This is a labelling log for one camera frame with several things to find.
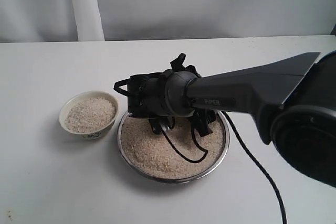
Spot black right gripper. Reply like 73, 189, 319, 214
127, 53, 198, 118

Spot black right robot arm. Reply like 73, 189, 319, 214
127, 52, 335, 186

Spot rice heap in steel plate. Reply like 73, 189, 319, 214
119, 116, 227, 179

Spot uncooked rice grains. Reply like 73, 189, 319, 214
65, 97, 117, 133

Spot small cream ceramic bowl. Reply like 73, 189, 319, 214
59, 91, 119, 140

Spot large steel round plate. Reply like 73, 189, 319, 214
117, 110, 230, 184

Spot white backdrop curtain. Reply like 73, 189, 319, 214
1, 0, 335, 42

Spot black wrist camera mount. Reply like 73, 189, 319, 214
149, 109, 217, 137

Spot black camera cable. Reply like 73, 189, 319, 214
113, 78, 288, 224

